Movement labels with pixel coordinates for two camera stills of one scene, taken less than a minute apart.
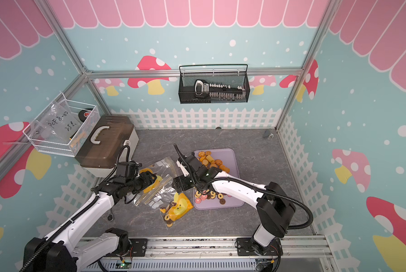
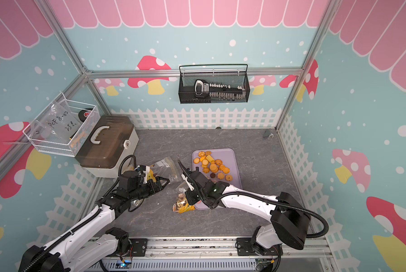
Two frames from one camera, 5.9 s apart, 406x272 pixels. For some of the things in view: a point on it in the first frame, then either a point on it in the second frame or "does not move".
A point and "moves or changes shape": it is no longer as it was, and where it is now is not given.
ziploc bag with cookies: x=165 y=166 does not move
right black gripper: x=182 y=186 to x=189 y=195
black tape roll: x=83 y=114 does not move
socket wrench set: x=203 y=89 does not move
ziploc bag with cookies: x=180 y=206 moves or changes shape
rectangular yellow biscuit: x=210 y=159 does not move
